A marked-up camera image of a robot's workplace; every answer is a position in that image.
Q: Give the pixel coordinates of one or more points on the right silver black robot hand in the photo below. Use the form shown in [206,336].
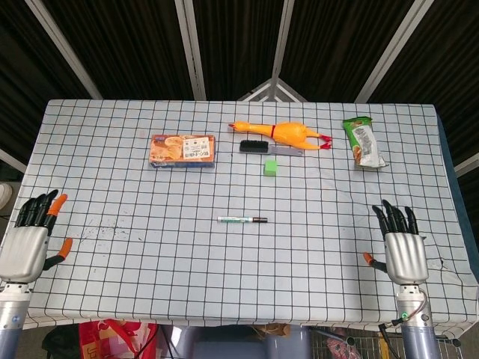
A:
[406,258]

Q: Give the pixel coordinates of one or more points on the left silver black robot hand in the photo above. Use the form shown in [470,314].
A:
[24,250]

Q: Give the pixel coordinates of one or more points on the black marker cap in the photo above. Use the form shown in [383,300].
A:
[260,220]

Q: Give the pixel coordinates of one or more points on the white green marker pen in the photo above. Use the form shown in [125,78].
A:
[235,220]

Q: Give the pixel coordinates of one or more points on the white shoe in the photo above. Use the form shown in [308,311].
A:
[4,194]

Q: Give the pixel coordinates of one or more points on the black bag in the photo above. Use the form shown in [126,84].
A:
[60,342]

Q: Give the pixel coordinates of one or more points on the green snack bag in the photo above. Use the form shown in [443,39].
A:
[363,142]

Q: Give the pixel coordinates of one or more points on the white checkered tablecloth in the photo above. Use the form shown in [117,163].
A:
[149,243]

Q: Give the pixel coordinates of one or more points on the red plastic bag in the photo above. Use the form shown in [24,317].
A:
[123,336]

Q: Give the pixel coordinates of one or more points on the brown paper bag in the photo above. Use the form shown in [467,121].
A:
[275,330]

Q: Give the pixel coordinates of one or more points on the green foam cube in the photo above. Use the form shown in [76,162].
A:
[271,169]

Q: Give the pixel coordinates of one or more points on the yellow rubber chicken toy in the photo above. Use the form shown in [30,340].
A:
[290,133]

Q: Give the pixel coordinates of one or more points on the orange biscuit box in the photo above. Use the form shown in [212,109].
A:
[179,149]

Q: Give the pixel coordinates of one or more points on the grey-blue plastic chair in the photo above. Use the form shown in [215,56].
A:
[224,336]

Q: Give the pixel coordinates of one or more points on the white metal frame bar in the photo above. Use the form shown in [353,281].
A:
[11,160]
[467,163]
[396,48]
[63,48]
[191,48]
[282,37]

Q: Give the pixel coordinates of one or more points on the white triangular metal frame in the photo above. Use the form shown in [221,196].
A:
[262,88]

